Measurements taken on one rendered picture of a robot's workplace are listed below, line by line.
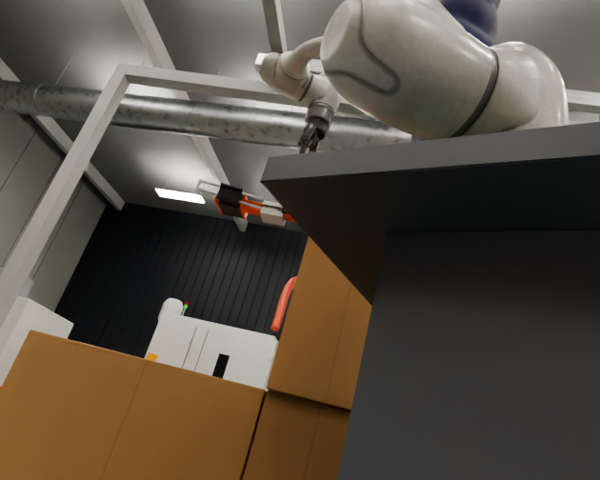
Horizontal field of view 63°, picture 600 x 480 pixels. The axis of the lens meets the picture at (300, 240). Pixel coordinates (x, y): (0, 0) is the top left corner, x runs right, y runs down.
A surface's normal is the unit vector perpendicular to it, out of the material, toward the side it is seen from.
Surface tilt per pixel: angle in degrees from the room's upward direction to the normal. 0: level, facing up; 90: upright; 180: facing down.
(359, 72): 160
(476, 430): 90
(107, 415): 90
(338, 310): 90
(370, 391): 90
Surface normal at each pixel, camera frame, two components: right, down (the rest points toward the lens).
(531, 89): 0.35, -0.29
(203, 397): -0.09, -0.44
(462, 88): 0.22, 0.39
